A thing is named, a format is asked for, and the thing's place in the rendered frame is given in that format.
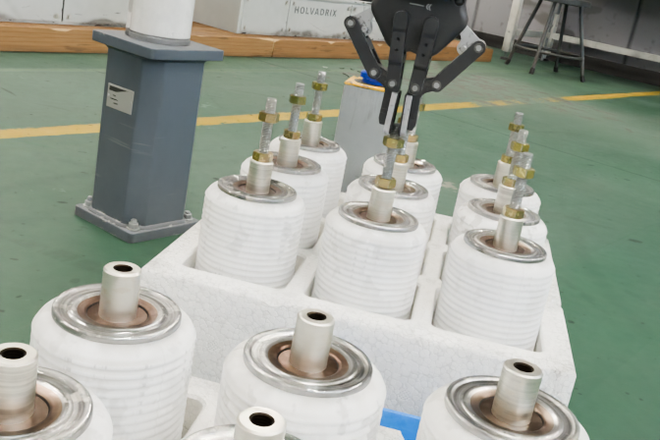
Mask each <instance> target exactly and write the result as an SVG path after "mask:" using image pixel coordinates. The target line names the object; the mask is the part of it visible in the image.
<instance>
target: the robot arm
mask: <svg viewBox="0 0 660 440"><path fill-rule="evenodd" d="M194 2H195V0H129V7H128V15H127V24H126V34H128V35H129V37H131V38H134V39H137V40H140V41H145V42H149V43H155V44H161V45H169V46H189V45H190V39H191V31H192V24H193V10H194ZM373 19H375V21H376V22H377V24H378V26H379V29H380V31H381V33H382V35H383V37H384V40H385V42H386V43H387V45H388V46H389V47H390V52H389V59H388V69H387V68H385V67H384V66H383V65H382V63H381V61H380V59H379V57H378V54H377V52H376V50H375V48H374V46H373V44H372V42H371V39H370V37H369V34H371V33H372V31H373V25H372V21H373ZM344 26H345V28H346V30H347V32H348V34H349V36H350V38H351V41H352V43H353V45H354V47H355V49H356V51H357V54H358V56H359V58H360V60H361V62H362V64H363V66H364V68H365V70H366V72H367V75H368V76H369V77H370V78H371V79H373V80H377V81H378V82H380V83H381V84H382V85H383V86H384V90H385V91H384V96H383V100H382V104H381V109H380V113H379V117H378V119H379V124H381V125H384V129H383V133H387V134H391V132H392V127H393V123H395V119H396V115H397V111H398V107H399V102H400V98H401V94H402V91H401V90H400V89H401V85H402V80H403V73H404V67H405V62H406V57H407V52H412V53H414V54H416V56H415V60H414V64H413V69H412V76H411V80H410V84H409V88H408V92H407V93H406V94H405V98H404V104H403V110H402V116H401V122H400V127H399V133H398V136H401V137H405V136H406V135H407V133H408V131H412V130H413V128H414V127H415V125H416V123H417V117H418V111H419V106H420V100H421V97H422V96H423V95H424V94H425V93H427V92H433V91H434V92H439V91H441V90H442V89H443V88H444V87H445V86H447V85H448V84H449V83H450V82H451V81H452V80H454V79H455V78H456V77H457V76H458V75H459V74H460V73H461V72H463V71H464V70H465V69H466V68H467V67H468V66H469V65H471V64H472V63H473V62H474V61H475V60H476V59H477V58H478V57H480V56H481V55H482V54H483V53H484V52H485V50H486V43H485V41H484V40H482V39H479V38H478V37H477V36H476V35H475V33H474V32H473V31H472V30H471V29H470V28H469V27H468V12H467V0H372V2H371V7H370V8H368V9H366V10H364V11H362V12H360V13H358V14H356V15H352V16H348V17H346V18H345V20H344ZM459 34H460V35H461V41H460V43H459V44H458V46H457V51H458V53H459V54H460V55H459V56H458V57H456V58H455V59H454V60H453V61H452V62H451V63H450V64H449V65H447V66H446V67H445V68H444V69H443V70H442V71H441V72H440V73H438V74H437V75H436V76H434V77H429V78H427V73H428V69H429V66H430V63H431V59H432V56H434V55H436V54H438V53H439V52H440V51H442V50H443V49H444V48H445V47H446V46H447V45H448V44H449V43H450V42H451V41H452V40H454V39H455V38H456V37H457V36H458V35H459Z"/></svg>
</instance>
